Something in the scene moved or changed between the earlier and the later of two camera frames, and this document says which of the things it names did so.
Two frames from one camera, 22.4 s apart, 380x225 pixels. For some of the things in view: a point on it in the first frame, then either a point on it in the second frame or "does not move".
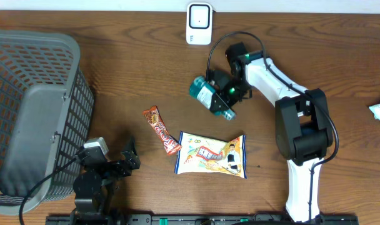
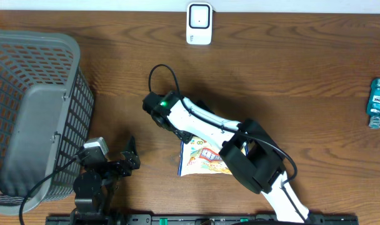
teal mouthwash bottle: x=203 y=91 -> x=378 y=107
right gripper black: x=221 y=102 -> x=184 y=136
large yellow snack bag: x=200 y=154 does not move
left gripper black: x=130 y=159 does not move
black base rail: x=322 y=219 does not move
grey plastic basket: x=40 y=111 does not move
